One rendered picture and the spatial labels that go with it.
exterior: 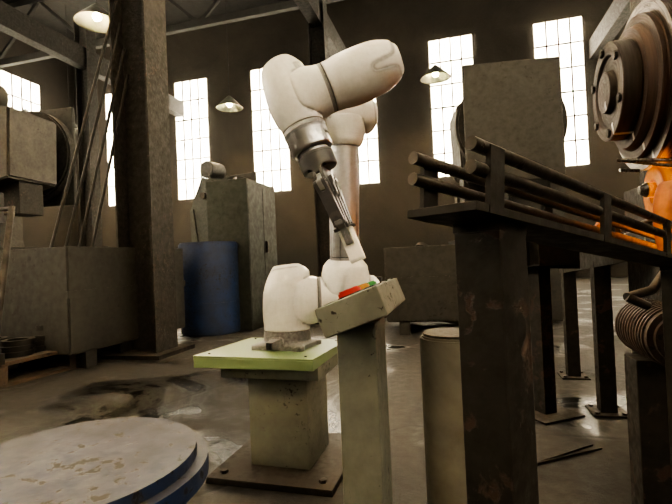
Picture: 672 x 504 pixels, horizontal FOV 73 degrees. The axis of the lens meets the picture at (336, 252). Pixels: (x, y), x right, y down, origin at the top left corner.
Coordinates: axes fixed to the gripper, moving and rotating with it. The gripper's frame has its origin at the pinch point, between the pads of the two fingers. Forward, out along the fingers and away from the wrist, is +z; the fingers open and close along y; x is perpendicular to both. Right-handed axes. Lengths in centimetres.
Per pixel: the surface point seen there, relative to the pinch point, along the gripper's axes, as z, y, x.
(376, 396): 26.7, -12.2, 3.6
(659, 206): 16, 7, -54
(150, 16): -245, 203, 119
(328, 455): 54, 55, 46
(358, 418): 29.2, -12.2, 8.0
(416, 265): 4, 293, 17
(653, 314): 36, 20, -49
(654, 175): 10, 59, -76
